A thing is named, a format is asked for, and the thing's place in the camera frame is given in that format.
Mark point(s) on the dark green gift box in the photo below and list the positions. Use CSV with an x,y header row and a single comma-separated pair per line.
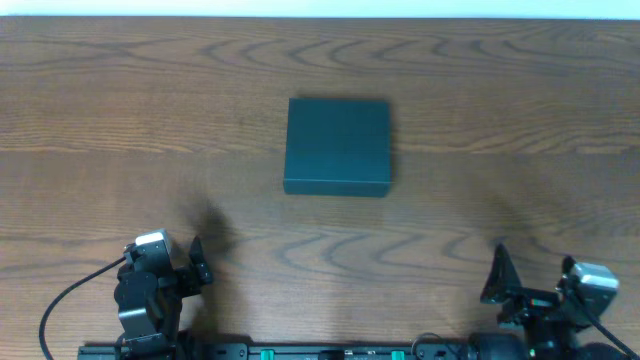
x,y
338,147

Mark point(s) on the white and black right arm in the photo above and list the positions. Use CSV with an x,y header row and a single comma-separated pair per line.
x,y
560,324

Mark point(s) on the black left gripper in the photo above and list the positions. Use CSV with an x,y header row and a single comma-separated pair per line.
x,y
200,264

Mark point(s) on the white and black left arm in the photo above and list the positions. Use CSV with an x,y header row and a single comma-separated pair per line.
x,y
150,294

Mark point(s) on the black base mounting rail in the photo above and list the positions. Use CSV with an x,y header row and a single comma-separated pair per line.
x,y
241,351

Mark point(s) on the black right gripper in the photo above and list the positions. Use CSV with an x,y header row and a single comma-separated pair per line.
x,y
533,304

